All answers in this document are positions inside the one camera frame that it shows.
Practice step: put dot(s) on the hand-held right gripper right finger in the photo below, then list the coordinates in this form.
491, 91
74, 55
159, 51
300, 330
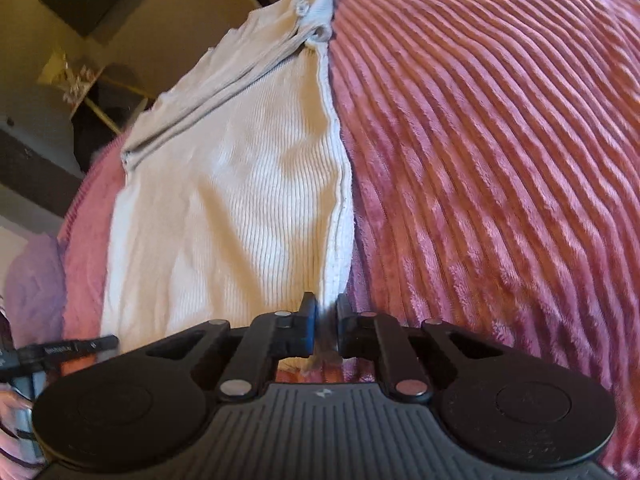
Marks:
345, 325

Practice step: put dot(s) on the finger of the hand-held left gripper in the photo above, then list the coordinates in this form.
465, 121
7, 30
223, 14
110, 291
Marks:
55, 349

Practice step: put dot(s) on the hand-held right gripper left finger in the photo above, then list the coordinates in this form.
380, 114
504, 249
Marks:
312, 320

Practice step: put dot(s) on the white ribbed sweater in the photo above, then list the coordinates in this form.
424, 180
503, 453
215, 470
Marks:
220, 200

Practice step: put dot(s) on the lilac fuzzy cloth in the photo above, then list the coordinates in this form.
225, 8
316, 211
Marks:
32, 280

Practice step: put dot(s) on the pink ribbed blanket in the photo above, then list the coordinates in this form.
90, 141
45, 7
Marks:
475, 160

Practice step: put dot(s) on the grey wardrobe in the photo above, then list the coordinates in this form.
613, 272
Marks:
30, 125

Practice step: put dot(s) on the black cloth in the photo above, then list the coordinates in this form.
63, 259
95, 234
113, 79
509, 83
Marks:
100, 127

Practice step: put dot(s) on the white yellow-legged side table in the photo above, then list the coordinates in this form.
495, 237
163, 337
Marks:
116, 107

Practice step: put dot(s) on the wrapped flower bouquet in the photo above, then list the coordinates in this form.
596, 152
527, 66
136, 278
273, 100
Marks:
65, 74

